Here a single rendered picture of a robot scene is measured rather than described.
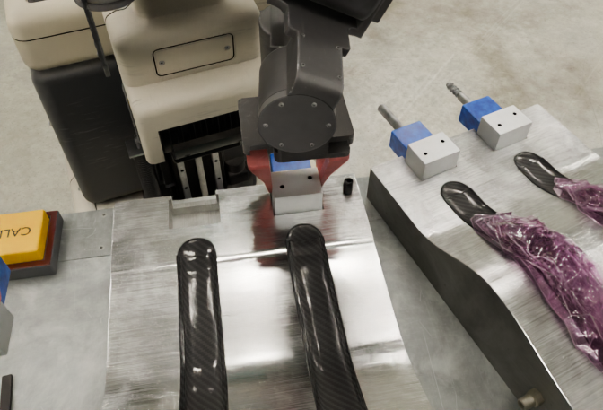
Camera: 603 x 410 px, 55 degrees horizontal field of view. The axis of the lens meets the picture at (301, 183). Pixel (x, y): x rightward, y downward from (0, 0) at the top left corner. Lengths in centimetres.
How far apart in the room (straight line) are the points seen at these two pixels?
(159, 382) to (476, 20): 226
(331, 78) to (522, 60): 205
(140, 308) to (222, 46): 46
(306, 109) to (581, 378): 34
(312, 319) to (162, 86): 49
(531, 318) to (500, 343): 5
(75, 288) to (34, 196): 127
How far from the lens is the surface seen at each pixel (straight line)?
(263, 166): 53
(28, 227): 72
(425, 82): 221
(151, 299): 57
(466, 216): 67
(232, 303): 55
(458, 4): 268
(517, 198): 70
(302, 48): 41
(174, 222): 64
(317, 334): 54
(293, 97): 40
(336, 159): 54
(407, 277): 67
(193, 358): 54
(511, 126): 75
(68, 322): 68
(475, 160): 73
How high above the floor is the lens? 136
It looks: 49 degrees down
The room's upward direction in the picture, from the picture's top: straight up
